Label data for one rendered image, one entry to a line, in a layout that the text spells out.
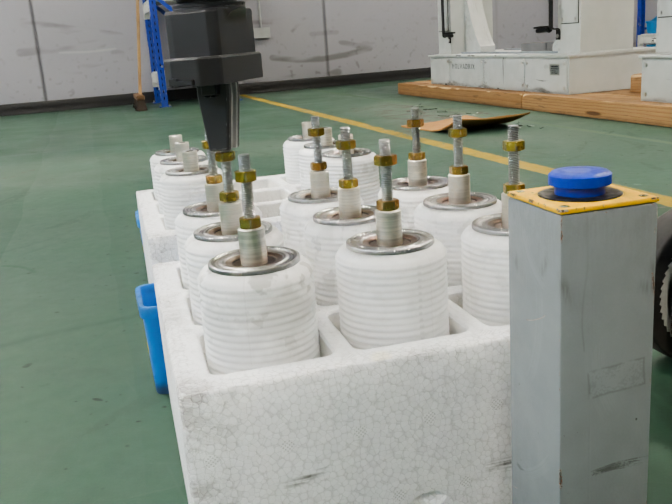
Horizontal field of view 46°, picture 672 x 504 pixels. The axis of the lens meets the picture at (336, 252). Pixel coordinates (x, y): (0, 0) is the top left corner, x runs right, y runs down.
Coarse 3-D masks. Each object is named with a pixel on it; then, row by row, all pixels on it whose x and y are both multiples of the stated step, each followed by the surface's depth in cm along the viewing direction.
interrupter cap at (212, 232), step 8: (208, 224) 78; (216, 224) 79; (264, 224) 77; (200, 232) 76; (208, 232) 76; (216, 232) 76; (200, 240) 74; (208, 240) 73; (216, 240) 72; (224, 240) 72; (232, 240) 72
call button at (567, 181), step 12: (564, 168) 53; (576, 168) 52; (588, 168) 52; (600, 168) 52; (552, 180) 51; (564, 180) 50; (576, 180) 50; (588, 180) 50; (600, 180) 50; (564, 192) 51; (576, 192) 50; (588, 192) 50; (600, 192) 51
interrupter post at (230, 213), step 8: (240, 200) 75; (224, 208) 74; (232, 208) 74; (240, 208) 75; (224, 216) 75; (232, 216) 75; (240, 216) 75; (224, 224) 75; (232, 224) 75; (224, 232) 75; (232, 232) 75
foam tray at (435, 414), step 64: (192, 320) 74; (320, 320) 71; (192, 384) 60; (256, 384) 59; (320, 384) 61; (384, 384) 62; (448, 384) 64; (192, 448) 59; (256, 448) 61; (320, 448) 62; (384, 448) 64; (448, 448) 65
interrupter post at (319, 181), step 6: (312, 174) 88; (318, 174) 88; (324, 174) 88; (312, 180) 89; (318, 180) 88; (324, 180) 88; (312, 186) 89; (318, 186) 88; (324, 186) 89; (312, 192) 89; (318, 192) 89; (324, 192) 89
